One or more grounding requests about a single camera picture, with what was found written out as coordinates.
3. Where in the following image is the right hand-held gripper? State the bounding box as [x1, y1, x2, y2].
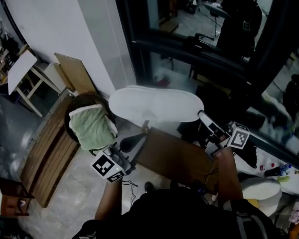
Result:
[198, 110, 250, 156]

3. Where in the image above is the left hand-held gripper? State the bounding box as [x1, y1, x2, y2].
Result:
[90, 132, 149, 184]

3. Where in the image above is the white slipper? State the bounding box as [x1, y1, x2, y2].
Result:
[108, 85, 205, 123]

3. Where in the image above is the person's right forearm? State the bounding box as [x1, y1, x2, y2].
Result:
[212, 147, 244, 210]

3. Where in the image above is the person's left forearm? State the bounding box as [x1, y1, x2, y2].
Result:
[94, 177, 123, 221]

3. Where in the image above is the brown wooden armchair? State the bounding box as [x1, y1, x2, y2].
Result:
[136, 119, 221, 194]

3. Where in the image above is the green knitted cushion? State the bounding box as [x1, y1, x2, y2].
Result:
[68, 104, 118, 151]

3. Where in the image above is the white floor sheet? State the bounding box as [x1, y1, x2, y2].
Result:
[235, 145, 299, 195]

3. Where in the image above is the black wicker chair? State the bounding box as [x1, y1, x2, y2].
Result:
[64, 92, 117, 156]

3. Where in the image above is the white bottle with red cap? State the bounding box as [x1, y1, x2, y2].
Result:
[260, 161, 275, 172]

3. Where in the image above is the black bottle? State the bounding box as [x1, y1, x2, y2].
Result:
[264, 167, 282, 177]

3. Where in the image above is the white round pouf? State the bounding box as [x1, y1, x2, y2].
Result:
[240, 177, 283, 216]

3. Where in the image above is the person's torso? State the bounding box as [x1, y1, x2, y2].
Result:
[73, 187, 284, 239]

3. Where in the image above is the clear bottle with blue cap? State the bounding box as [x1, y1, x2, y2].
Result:
[279, 163, 293, 176]

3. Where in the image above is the wooden slatted board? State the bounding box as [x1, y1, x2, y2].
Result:
[19, 96, 81, 208]

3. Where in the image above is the brown cardboard sheet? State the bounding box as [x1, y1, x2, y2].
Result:
[54, 53, 98, 95]

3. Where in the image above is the white ironing board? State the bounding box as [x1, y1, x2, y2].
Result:
[203, 1, 231, 19]

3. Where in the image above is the wooden cabinet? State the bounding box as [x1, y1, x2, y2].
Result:
[155, 0, 179, 21]

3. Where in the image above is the small wooden stool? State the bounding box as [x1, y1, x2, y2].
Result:
[0, 175, 35, 217]

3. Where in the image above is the white table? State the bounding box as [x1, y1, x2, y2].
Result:
[6, 49, 65, 119]

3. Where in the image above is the cluttered storage shelf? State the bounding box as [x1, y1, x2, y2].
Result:
[0, 30, 24, 91]

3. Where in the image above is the black window frame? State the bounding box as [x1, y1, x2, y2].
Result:
[112, 0, 299, 169]

